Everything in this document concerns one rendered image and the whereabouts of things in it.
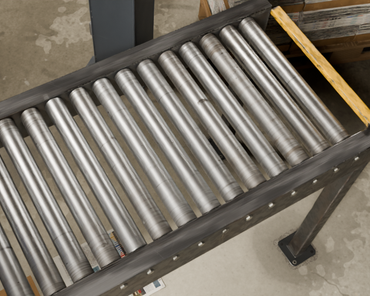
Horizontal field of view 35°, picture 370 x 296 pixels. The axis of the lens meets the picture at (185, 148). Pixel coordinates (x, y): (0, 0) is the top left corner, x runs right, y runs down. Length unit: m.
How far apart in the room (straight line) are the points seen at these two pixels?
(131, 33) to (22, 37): 0.64
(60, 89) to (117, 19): 0.76
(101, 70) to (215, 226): 0.51
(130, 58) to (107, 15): 0.70
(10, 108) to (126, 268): 0.50
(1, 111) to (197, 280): 0.98
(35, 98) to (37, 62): 1.11
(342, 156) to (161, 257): 0.51
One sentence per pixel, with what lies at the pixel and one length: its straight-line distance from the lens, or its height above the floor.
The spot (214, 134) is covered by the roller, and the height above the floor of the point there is 0.79.
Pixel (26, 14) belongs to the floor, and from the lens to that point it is 2.77.
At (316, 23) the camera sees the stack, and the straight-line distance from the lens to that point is 2.42.
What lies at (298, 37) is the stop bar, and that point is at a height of 0.82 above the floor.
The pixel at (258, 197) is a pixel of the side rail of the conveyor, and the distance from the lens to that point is 1.35.
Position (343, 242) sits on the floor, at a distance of 2.27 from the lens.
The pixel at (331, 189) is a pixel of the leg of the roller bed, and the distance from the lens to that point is 1.74.
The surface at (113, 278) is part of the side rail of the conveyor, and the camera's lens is 1.26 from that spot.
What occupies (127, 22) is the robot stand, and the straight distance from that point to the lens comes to 2.19.
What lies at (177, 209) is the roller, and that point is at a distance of 1.32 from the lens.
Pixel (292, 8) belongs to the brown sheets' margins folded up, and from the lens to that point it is 2.29.
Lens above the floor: 2.00
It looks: 60 degrees down
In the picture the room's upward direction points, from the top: 8 degrees clockwise
